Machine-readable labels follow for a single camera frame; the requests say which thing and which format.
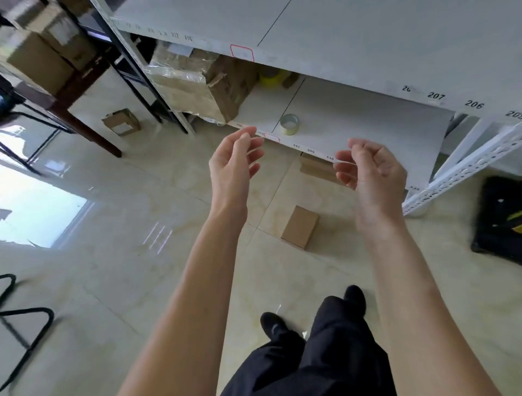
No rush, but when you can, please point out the plastic-wrapped cardboard box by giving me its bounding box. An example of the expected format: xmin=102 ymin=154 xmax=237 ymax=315
xmin=145 ymin=40 xmax=262 ymax=125

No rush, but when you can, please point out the person's left forearm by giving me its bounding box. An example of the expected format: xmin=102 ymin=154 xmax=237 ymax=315
xmin=118 ymin=208 xmax=250 ymax=396

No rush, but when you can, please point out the person's right forearm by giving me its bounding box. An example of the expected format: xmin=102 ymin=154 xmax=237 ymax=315
xmin=355 ymin=216 xmax=502 ymax=396

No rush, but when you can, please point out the person's black right shoe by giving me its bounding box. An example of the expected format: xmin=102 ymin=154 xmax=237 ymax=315
xmin=344 ymin=284 xmax=367 ymax=317

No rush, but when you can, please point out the person's right hand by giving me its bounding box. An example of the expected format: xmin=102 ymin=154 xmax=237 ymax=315
xmin=333 ymin=138 xmax=408 ymax=233

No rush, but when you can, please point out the person's black shoe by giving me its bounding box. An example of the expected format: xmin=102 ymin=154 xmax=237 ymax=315
xmin=344 ymin=284 xmax=367 ymax=317
xmin=260 ymin=312 xmax=291 ymax=339

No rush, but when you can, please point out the black metal frame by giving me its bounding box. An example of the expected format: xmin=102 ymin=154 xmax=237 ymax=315
xmin=0 ymin=273 xmax=56 ymax=392

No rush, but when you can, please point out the person's left hand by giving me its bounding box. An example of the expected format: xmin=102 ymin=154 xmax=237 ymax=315
xmin=208 ymin=126 xmax=265 ymax=221

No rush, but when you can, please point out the dark wooden table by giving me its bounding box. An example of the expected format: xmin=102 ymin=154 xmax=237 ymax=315
xmin=0 ymin=57 xmax=123 ymax=159

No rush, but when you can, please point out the cardboard parcel label 570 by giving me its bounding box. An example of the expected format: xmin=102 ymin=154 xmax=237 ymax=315
xmin=280 ymin=205 xmax=320 ymax=250

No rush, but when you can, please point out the yellow tape roll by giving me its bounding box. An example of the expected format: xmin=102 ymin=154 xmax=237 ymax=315
xmin=259 ymin=66 xmax=291 ymax=88

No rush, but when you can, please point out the person's black left shoe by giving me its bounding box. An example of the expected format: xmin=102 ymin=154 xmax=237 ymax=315
xmin=260 ymin=312 xmax=291 ymax=339

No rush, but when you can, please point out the clear tape roll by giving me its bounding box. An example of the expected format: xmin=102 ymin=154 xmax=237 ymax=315
xmin=279 ymin=114 xmax=301 ymax=136

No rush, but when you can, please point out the white metal shelf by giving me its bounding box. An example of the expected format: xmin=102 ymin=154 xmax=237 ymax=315
xmin=88 ymin=0 xmax=522 ymax=217

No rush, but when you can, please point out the black metal screen stand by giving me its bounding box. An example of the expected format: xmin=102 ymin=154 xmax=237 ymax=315
xmin=471 ymin=176 xmax=522 ymax=266

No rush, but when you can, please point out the large cardboard box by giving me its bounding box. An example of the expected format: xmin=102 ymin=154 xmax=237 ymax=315
xmin=0 ymin=28 xmax=76 ymax=97
xmin=4 ymin=0 xmax=98 ymax=70

